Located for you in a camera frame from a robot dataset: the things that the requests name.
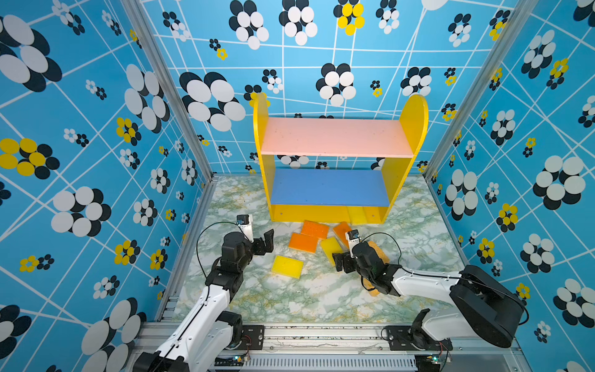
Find orange sponge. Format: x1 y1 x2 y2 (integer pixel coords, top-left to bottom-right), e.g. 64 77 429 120
333 222 352 247
300 221 329 240
288 232 319 254

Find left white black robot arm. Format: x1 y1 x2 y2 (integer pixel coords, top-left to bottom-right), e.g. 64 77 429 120
133 229 274 371

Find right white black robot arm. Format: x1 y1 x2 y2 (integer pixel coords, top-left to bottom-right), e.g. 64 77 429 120
333 242 527 350

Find yellow shelf with coloured boards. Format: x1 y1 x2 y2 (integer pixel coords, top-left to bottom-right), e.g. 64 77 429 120
253 94 429 225

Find tan sponge right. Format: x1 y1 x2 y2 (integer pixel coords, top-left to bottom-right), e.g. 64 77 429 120
368 241 390 264

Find tan sponge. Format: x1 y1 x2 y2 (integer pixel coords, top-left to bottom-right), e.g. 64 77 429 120
368 241 390 264
361 277 376 291

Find tan sponge front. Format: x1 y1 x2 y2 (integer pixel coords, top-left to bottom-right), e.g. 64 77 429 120
361 277 376 291

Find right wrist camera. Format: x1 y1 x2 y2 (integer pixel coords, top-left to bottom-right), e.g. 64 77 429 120
345 229 361 249

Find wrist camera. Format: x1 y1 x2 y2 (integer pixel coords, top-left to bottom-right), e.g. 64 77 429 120
236 214 254 243
345 229 361 249

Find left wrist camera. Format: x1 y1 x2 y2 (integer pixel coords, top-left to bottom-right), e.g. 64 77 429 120
236 214 254 243

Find left black cable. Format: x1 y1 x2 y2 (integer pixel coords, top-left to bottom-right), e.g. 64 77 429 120
195 221 240 280

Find black cable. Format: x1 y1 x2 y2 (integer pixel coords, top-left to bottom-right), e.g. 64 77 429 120
359 232 530 326
195 221 240 280

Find right black cable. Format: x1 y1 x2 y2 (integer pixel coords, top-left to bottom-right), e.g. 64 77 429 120
359 232 530 326

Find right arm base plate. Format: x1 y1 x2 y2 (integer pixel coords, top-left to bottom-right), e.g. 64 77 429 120
381 325 452 353

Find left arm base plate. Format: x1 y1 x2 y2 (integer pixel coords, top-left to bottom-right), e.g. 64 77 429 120
227 325 265 351

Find aluminium front rail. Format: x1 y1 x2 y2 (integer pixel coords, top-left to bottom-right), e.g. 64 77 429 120
125 321 531 372

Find left aluminium corner post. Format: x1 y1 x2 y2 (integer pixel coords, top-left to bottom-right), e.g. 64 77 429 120
122 0 213 184

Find aluminium corner post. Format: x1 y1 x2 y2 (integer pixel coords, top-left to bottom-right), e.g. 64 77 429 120
424 0 539 181
122 0 213 184

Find right aluminium corner post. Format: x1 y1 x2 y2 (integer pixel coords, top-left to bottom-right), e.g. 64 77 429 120
424 0 539 181

